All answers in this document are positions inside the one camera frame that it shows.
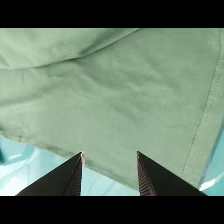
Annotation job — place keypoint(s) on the green T-shirt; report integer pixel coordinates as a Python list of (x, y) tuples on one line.
[(116, 93)]

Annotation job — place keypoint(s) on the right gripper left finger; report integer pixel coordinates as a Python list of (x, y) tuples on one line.
[(61, 183)]

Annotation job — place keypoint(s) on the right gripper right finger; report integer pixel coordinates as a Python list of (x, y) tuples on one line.
[(160, 181)]

